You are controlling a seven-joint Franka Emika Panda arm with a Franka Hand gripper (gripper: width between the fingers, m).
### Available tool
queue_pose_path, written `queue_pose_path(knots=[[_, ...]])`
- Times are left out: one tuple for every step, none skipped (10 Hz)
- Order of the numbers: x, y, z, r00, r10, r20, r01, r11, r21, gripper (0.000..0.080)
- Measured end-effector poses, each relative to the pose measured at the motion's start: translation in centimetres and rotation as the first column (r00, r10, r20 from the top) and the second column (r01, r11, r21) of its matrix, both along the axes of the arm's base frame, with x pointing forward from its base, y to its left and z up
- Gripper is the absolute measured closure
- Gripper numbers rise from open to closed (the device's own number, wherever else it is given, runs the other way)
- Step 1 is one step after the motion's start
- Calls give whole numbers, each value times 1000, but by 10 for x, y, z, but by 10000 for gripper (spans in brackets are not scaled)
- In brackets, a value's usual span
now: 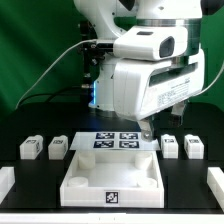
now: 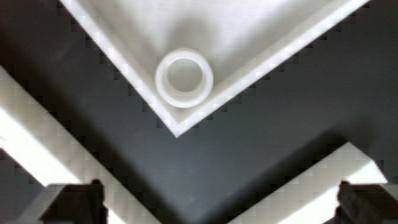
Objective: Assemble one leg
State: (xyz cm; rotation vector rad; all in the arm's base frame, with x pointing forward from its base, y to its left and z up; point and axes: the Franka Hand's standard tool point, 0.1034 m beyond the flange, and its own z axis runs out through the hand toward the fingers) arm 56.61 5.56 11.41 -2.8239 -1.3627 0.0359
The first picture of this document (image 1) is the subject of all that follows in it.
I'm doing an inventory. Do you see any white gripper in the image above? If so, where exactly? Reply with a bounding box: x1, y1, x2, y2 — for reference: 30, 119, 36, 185
113, 50, 205, 141

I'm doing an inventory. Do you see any white square tabletop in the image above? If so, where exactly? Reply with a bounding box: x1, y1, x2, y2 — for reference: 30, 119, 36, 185
60, 150, 164, 208

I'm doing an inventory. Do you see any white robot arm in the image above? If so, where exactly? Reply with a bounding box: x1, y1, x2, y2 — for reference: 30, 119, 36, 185
73, 0, 224, 141

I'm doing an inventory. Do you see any white right obstacle bar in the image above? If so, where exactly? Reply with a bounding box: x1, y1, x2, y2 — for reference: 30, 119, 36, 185
207, 167, 224, 212

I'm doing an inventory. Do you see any white obstacle bar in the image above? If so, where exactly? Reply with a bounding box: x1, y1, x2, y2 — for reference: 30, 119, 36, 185
0, 167, 15, 204
207, 167, 224, 212

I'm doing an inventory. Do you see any white sheet with tags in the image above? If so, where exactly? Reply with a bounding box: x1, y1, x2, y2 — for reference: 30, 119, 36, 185
70, 132, 160, 151

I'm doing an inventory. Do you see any white left obstacle bar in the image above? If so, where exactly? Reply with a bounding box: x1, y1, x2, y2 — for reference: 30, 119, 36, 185
0, 167, 15, 204

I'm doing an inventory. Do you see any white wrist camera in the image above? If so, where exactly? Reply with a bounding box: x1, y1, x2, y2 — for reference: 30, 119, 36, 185
113, 26, 188, 61

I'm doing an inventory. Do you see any black camera on base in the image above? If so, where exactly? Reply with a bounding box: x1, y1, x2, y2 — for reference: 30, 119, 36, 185
78, 20, 113, 82

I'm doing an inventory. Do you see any grey camera cable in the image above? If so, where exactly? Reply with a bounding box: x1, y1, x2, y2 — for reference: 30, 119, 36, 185
14, 39, 98, 110

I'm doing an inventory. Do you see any black cable on table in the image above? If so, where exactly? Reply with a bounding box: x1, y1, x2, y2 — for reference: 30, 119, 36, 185
18, 87, 88, 107

